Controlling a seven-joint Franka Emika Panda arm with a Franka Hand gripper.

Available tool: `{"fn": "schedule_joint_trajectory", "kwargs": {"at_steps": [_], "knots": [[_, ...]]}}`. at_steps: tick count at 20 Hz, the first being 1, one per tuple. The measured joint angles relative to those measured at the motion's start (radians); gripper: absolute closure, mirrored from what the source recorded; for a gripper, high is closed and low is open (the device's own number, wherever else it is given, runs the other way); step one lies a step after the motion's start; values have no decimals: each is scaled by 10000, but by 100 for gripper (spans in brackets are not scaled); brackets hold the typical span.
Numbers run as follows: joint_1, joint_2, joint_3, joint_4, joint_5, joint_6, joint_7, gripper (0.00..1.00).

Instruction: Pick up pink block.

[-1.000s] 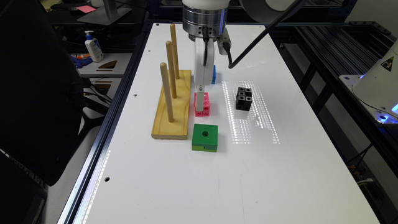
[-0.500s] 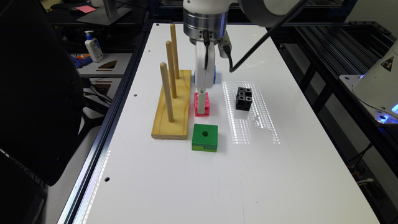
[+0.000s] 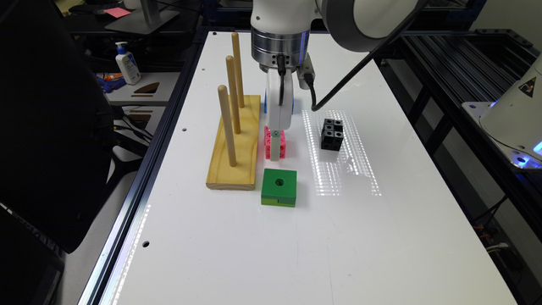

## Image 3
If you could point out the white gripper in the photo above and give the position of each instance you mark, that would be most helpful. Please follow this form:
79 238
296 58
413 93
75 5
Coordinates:
279 101

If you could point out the pink interlocking cube block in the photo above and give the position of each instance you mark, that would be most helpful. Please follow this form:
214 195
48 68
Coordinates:
267 143

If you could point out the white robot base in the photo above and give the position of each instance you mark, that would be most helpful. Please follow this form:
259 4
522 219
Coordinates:
513 122

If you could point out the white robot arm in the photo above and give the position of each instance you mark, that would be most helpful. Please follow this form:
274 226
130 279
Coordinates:
280 33

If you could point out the blue square block with hole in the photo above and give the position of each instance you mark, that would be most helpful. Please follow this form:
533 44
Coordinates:
265 105

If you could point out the green square block with hole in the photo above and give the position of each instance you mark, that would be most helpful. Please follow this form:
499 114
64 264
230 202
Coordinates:
279 188

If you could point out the black interlocking cube block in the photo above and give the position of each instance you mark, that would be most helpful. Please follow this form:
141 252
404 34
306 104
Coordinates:
332 135

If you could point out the wooden peg board base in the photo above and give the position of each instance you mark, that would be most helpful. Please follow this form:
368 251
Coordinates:
221 175

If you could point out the front wooden peg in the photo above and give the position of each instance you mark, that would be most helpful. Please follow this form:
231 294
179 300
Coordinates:
227 124

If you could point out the wooden peg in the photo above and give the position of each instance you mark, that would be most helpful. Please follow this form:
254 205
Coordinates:
238 69
227 124
230 65

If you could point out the middle wooden peg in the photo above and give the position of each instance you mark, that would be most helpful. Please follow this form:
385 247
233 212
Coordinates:
230 65

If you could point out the rear wooden peg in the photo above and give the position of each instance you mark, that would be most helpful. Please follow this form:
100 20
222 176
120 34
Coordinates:
238 69

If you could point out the white lotion pump bottle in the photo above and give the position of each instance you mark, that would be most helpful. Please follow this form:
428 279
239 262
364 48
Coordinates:
127 64

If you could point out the silver monitor stand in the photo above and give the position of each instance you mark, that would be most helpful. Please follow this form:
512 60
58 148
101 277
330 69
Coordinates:
145 17

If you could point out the blue glue gun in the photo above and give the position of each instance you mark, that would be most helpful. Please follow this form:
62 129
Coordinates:
109 85

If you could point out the pink sticky note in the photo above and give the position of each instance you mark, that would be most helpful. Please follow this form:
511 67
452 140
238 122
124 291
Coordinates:
117 12

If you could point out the black office chair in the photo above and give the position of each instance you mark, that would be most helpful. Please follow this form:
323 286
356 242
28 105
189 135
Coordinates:
56 125

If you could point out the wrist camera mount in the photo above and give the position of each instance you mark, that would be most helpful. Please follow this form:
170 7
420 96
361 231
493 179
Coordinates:
305 73

